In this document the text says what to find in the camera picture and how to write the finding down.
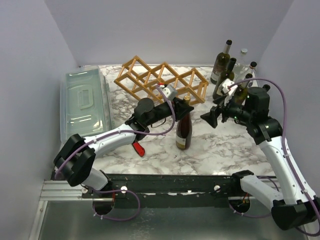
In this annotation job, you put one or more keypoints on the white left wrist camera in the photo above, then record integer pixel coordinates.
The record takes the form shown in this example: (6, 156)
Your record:
(169, 91)

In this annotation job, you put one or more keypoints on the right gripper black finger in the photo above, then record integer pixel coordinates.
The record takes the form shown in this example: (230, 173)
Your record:
(221, 101)
(211, 118)

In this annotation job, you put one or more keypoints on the green bottle silver foil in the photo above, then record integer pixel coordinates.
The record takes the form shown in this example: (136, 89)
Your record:
(242, 90)

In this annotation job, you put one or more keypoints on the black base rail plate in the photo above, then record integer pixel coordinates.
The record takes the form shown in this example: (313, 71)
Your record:
(137, 191)

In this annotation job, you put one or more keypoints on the aluminium extrusion rail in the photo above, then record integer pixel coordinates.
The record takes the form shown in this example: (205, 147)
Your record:
(60, 191)

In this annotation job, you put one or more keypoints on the red black utility knife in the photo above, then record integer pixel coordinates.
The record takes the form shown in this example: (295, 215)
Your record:
(139, 149)

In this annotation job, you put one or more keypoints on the red bottle gold foil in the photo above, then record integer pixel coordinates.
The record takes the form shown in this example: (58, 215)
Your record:
(184, 132)

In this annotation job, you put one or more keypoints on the clear plastic storage box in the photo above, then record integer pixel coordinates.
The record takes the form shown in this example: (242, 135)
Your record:
(85, 103)

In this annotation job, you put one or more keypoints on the clear tall bottle blue label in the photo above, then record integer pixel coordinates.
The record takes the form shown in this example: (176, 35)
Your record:
(248, 69)

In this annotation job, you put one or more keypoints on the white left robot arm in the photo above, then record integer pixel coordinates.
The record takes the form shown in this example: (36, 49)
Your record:
(75, 159)

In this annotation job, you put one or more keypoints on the wooden wine rack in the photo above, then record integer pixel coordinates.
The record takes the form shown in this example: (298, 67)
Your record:
(139, 80)

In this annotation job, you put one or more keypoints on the green wine bottle brown label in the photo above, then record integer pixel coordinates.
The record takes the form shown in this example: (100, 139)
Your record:
(221, 62)

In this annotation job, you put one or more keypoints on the dark bottle black neck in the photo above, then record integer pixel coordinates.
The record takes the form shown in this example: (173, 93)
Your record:
(226, 74)
(266, 87)

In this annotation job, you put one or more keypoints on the clear squat glass bottle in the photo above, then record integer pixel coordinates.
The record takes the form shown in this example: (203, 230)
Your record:
(240, 61)

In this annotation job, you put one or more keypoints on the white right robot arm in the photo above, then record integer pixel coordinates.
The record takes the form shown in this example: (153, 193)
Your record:
(296, 204)

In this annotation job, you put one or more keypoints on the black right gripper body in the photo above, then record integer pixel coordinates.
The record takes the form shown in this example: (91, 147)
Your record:
(219, 113)

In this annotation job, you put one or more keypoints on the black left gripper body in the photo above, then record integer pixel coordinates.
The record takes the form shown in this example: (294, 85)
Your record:
(176, 109)

